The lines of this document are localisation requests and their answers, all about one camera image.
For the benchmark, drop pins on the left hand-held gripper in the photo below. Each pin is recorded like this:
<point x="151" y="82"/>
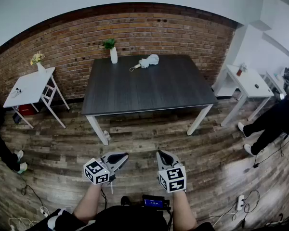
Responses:
<point x="96" y="171"/>

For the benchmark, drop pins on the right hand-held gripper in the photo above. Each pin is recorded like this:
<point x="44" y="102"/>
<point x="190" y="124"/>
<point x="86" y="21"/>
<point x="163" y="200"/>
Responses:
<point x="174" y="179"/>

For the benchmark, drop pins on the white umbrella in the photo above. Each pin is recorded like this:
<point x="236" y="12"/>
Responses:
<point x="148" y="61"/>

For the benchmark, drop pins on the person's right forearm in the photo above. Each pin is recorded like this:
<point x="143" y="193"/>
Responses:
<point x="183" y="210"/>

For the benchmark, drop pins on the person's left forearm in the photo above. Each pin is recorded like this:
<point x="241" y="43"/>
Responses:
<point x="87" y="202"/>

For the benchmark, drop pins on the small white floor object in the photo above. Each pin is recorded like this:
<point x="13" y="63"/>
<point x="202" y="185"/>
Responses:
<point x="107" y="135"/>

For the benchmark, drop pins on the black chest screen device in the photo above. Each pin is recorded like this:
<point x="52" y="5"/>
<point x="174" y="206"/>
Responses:
<point x="154" y="202"/>

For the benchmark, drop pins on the person's black clothing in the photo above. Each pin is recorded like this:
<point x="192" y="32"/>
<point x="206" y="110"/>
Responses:
<point x="127" y="219"/>

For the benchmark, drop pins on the dark wooden table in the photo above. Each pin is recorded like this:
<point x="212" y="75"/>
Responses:
<point x="147" y="88"/>

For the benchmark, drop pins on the white power strip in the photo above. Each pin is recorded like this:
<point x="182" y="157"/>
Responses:
<point x="240" y="202"/>

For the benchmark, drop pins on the person's white shoe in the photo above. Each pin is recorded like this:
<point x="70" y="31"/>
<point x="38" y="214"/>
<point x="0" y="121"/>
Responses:
<point x="55" y="220"/>

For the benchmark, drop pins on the white plug adapter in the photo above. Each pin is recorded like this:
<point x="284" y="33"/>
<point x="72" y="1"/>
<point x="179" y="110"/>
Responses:
<point x="43" y="211"/>

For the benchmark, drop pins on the white wooden chair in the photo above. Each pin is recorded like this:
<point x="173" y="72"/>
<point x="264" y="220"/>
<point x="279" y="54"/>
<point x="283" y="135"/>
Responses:
<point x="47" y="94"/>

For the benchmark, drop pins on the red box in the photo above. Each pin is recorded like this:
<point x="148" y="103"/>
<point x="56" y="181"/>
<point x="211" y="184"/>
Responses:
<point x="26" y="109"/>

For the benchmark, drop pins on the tall white vase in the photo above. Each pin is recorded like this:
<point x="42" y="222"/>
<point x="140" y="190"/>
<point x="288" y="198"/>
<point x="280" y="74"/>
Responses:
<point x="114" y="55"/>

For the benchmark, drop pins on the small black box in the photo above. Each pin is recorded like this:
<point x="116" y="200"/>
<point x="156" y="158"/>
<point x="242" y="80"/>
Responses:
<point x="17" y="118"/>

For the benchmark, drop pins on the white side table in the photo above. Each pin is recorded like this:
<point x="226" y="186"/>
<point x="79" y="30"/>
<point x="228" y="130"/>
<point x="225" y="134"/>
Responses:
<point x="29" y="86"/>
<point x="250" y="83"/>

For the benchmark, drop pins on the red bottle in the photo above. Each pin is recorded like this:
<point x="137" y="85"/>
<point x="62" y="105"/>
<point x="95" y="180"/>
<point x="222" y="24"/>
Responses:
<point x="240" y="70"/>

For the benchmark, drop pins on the small black object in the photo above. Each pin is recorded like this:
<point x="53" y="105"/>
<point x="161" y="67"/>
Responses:
<point x="256" y="85"/>

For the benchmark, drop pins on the green plant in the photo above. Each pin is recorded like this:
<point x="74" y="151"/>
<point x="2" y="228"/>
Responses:
<point x="109" y="43"/>

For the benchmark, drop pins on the short white vase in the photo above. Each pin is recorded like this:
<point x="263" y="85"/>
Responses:
<point x="41" y="67"/>

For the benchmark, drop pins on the yellow flowers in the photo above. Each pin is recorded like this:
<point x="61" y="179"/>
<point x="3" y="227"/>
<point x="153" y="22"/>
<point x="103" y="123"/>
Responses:
<point x="37" y="57"/>

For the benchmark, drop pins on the low white table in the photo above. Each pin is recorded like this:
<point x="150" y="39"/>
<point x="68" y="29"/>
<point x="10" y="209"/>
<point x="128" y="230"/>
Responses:
<point x="275" y="79"/>

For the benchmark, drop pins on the black chest camera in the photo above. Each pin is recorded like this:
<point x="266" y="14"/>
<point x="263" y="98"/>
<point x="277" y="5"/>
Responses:
<point x="125" y="200"/>

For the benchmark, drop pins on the white wall shelf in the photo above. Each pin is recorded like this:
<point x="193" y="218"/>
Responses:
<point x="261" y="25"/>

